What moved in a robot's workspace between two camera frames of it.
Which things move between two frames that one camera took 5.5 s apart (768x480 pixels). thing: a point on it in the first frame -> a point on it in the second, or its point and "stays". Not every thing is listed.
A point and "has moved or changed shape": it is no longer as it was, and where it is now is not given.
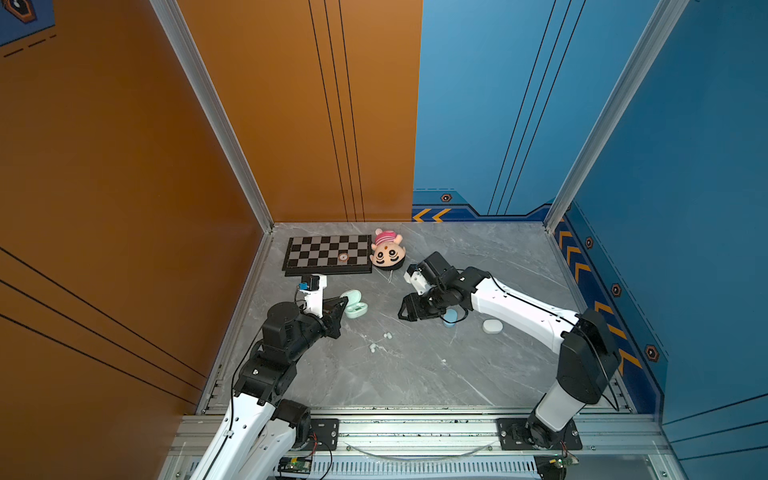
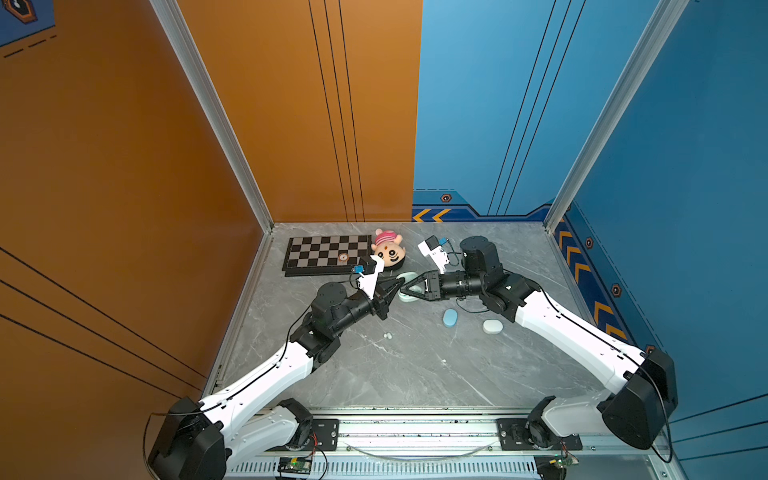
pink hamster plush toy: (387, 252) stays
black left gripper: (331, 320) -> (381, 302)
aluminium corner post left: (228, 126) stays
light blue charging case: (450, 316) stays
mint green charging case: (354, 307) has moved or changed shape
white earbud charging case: (492, 326) stays
